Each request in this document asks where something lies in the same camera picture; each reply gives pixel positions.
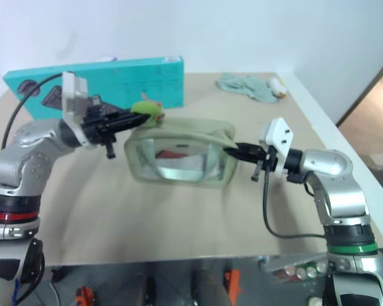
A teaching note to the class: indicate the small white bottle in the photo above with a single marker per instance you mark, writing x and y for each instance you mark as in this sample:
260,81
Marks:
277,86

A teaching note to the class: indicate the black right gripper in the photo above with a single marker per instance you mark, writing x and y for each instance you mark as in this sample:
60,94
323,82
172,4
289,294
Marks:
261,157

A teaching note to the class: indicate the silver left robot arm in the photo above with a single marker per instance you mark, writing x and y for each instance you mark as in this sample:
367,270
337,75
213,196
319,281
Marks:
22,159

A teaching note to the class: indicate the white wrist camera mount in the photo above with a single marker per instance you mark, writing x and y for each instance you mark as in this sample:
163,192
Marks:
279,140
72,105

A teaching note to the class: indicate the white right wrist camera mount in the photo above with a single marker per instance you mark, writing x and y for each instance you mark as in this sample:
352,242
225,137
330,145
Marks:
279,140

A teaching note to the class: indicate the green transparent zip pouch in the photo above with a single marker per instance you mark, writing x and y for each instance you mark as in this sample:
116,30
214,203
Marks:
178,172

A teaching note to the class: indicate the teal keyboard box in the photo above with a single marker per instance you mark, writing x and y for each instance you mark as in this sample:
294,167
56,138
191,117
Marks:
127,83

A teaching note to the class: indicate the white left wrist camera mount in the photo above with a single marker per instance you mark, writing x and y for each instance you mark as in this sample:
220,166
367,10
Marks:
72,105

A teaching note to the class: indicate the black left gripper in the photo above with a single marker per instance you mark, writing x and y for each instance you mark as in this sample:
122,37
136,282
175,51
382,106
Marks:
97,124

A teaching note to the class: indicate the white item inside pouch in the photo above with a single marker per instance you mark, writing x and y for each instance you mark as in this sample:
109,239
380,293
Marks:
182,162

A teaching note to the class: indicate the orange black tool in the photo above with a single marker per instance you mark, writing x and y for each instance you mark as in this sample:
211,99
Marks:
84,295

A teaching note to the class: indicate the pale green cloth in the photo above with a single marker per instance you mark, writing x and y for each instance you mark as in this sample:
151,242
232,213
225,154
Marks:
249,86

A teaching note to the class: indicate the orange clamp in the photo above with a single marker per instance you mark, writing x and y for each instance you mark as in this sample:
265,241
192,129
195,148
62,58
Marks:
233,283

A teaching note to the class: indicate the red item inside pouch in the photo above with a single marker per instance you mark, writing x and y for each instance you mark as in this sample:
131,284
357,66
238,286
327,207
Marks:
170,154

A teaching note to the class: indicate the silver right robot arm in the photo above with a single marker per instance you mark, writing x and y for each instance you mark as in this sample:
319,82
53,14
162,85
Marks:
341,191

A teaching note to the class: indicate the tray of round cans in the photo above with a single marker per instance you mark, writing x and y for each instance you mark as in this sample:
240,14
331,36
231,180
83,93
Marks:
297,269

